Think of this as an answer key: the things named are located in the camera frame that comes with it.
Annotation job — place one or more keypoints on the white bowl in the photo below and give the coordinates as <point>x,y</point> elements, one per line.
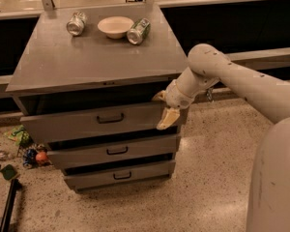
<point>115,27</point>

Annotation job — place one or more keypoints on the clear plastic bottle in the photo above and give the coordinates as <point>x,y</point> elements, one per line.
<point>6,156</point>

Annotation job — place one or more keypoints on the grey bottom drawer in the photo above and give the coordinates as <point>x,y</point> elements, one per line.
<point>81,182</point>

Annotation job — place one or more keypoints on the green sponge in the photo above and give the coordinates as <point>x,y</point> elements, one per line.
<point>9,172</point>

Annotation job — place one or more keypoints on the grey drawer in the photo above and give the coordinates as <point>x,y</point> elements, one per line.
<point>109,152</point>
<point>93,122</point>
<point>81,182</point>

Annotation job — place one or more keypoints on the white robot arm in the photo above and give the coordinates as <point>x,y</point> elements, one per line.
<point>268,207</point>

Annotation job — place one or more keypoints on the orange ball toy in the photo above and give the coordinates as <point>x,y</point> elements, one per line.
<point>41,158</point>

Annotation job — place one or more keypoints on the grey top drawer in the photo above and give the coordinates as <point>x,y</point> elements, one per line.
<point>93,122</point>

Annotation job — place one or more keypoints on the green soda can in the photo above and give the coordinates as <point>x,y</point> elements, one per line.
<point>139,31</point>

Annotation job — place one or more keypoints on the grey drawer cabinet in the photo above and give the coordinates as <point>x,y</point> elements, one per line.
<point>58,73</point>

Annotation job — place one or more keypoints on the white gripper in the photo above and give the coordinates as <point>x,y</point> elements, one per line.
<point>176,96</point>

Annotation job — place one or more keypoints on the grey middle drawer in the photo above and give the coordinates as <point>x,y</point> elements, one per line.
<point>109,152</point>

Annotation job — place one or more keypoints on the metal bracket on rail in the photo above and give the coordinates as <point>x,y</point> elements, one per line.
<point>209,94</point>

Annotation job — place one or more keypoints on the silver can on left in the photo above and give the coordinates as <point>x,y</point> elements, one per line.
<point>77,23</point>

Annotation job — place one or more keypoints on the black stand leg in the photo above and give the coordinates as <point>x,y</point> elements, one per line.
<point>5,223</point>

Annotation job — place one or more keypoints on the blue can on floor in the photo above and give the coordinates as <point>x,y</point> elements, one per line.
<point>29,158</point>

